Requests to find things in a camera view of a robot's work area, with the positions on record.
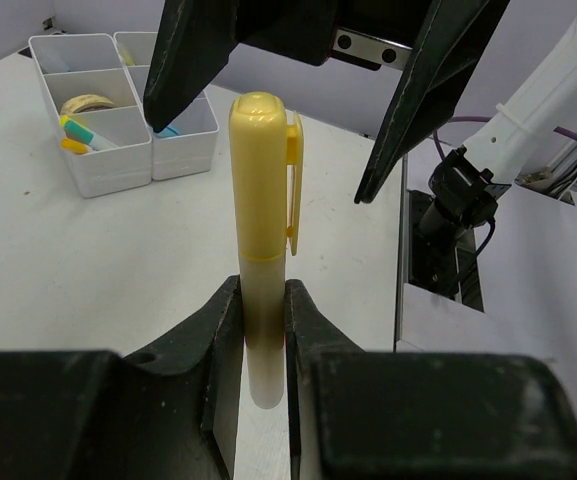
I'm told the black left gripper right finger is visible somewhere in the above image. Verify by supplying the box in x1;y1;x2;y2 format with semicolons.
284;280;577;479

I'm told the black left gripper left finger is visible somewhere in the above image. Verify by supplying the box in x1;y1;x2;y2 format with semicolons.
0;276;243;479

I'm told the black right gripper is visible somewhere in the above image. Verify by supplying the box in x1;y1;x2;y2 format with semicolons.
143;0;508;204

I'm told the light blue marker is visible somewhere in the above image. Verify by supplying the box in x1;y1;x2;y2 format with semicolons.
153;126;180;139

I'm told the teal white pen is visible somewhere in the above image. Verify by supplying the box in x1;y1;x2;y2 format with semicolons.
60;115;117;151

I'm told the yellow white pen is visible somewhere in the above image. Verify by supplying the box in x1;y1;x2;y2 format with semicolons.
61;138;92;155

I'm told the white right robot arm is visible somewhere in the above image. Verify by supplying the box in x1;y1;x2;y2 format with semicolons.
143;1;577;228

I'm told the white divided organizer box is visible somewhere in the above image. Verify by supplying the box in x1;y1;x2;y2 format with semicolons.
28;31;219;198

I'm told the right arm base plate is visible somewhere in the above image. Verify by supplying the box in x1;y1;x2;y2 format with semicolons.
402;190;498;312

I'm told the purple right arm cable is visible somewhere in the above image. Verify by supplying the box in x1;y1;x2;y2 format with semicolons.
430;115;577;166

